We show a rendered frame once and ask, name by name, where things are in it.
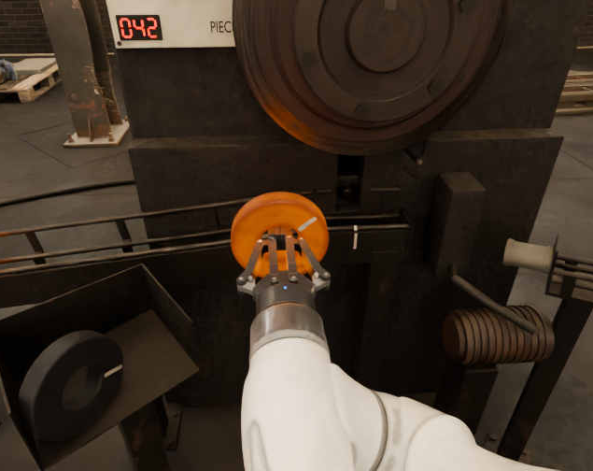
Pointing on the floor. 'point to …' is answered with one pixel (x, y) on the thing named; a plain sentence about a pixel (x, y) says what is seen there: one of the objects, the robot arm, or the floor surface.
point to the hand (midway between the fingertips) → (279, 229)
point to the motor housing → (485, 356)
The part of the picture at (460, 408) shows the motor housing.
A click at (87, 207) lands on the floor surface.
